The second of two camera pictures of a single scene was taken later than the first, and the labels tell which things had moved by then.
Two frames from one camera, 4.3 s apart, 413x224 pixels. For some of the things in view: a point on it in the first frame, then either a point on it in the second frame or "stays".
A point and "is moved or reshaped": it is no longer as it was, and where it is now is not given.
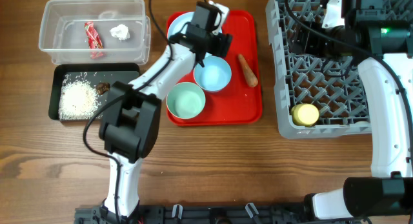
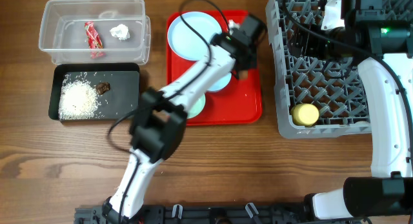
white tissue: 121,31 stays
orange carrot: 250,77 is moved or reshaped
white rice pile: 79,98 stays
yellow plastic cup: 304,114 stays
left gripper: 222,44 → 252,61
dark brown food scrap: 102,88 stays
